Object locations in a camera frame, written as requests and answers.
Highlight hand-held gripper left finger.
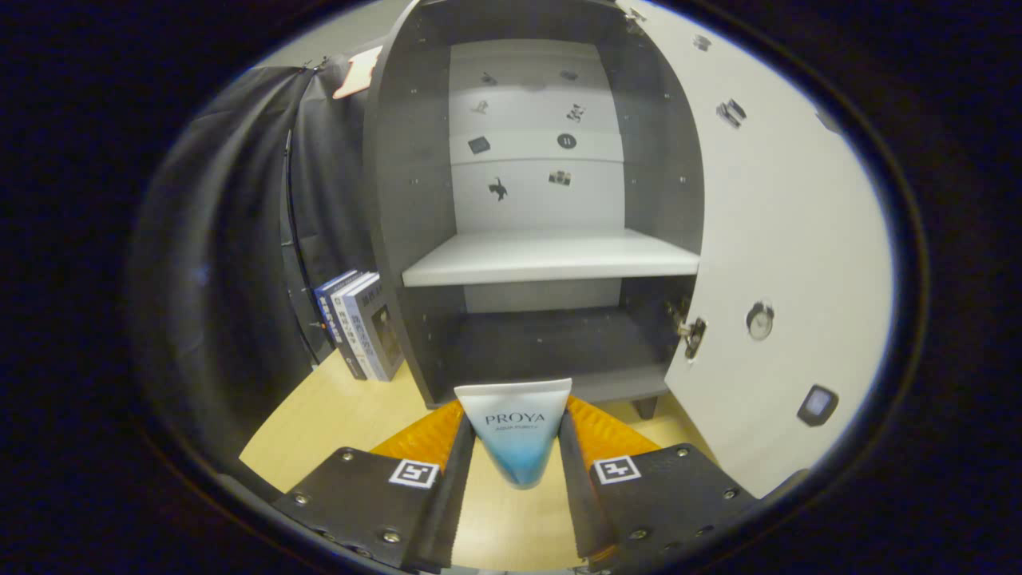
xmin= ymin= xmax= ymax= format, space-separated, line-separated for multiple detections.
xmin=271 ymin=399 xmax=477 ymax=574

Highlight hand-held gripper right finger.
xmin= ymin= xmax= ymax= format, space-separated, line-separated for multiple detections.
xmin=557 ymin=395 xmax=759 ymax=572

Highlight white and blue tube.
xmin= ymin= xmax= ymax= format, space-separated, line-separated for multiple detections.
xmin=454 ymin=378 xmax=573 ymax=490

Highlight grey cover book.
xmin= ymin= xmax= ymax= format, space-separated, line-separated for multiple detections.
xmin=345 ymin=276 xmax=406 ymax=383

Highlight metal door hinge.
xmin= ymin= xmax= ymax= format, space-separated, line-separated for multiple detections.
xmin=667 ymin=299 xmax=707 ymax=360

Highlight white spine book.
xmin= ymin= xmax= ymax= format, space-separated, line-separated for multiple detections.
xmin=330 ymin=272 xmax=380 ymax=383

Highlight white cabinet shelf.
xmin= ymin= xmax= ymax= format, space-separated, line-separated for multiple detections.
xmin=402 ymin=229 xmax=701 ymax=288

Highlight dark grey cabinet body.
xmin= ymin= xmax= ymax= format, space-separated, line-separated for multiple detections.
xmin=363 ymin=0 xmax=707 ymax=420

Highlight black backdrop cloth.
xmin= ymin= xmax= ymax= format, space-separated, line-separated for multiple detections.
xmin=132 ymin=56 xmax=384 ymax=480

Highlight thin black cable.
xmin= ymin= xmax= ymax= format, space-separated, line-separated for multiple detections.
xmin=278 ymin=128 xmax=324 ymax=368

